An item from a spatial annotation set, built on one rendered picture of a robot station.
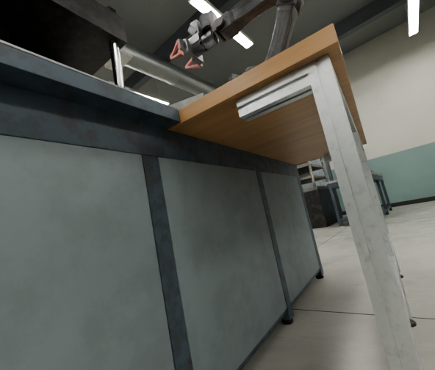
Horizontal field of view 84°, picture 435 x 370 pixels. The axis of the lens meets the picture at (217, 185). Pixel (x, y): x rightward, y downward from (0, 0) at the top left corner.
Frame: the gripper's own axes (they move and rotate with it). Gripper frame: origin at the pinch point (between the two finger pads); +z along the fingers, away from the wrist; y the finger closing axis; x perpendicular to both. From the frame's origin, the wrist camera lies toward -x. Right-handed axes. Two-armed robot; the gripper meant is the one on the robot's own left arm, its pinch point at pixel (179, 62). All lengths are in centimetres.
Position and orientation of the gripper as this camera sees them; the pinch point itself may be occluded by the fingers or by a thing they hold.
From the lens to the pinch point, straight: 121.6
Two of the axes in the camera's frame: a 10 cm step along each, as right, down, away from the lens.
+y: -5.5, -0.2, -8.3
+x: 2.1, 9.6, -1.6
